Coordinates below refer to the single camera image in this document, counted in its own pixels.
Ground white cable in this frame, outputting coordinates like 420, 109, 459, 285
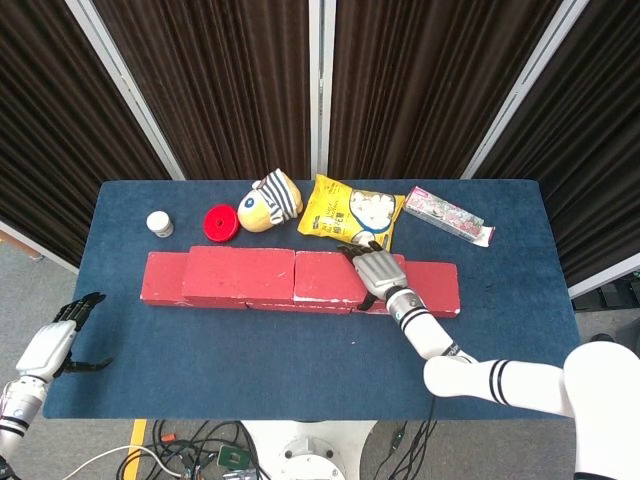
62, 443, 184, 480

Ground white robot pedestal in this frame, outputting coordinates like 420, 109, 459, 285
239, 419, 379, 480

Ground green circuit board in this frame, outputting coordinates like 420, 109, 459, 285
217, 444, 251, 470

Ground black cable bundle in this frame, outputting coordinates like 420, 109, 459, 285
117, 419, 264, 480
372, 419, 451, 480

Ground white partition base rail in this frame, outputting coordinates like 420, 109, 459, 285
568, 277, 640, 300
0, 219, 79, 274

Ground red foam block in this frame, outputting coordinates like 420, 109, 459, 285
352, 259, 461, 320
140, 251, 247, 309
292, 249, 407, 304
244, 298, 356, 315
180, 244, 297, 304

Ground toothpaste box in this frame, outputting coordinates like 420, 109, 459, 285
402, 185, 497, 248

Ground yellow snack bag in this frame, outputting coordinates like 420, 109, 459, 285
296, 173, 406, 253

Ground white partition post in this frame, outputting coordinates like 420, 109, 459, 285
63, 0, 187, 181
308, 0, 337, 181
459, 0, 591, 180

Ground yellow floor tape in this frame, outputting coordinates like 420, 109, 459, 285
122, 418, 150, 480

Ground blue table cloth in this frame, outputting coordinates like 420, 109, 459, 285
42, 178, 591, 421

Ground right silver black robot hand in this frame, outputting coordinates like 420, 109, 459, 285
337, 240, 409, 311

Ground black equipment boxes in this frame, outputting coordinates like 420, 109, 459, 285
573, 272, 640, 312

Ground yellow plush toy striped hat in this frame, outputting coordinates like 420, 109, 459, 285
236, 168, 305, 234

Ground red round lid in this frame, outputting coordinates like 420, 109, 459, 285
203, 205, 240, 243

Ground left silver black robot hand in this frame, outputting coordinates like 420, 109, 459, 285
14, 292, 115, 384

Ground brown curtain panel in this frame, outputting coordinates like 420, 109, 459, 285
327, 0, 564, 181
472, 0, 640, 289
0, 0, 174, 269
92, 0, 312, 181

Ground small white jar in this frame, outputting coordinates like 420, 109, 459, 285
146, 210, 175, 238

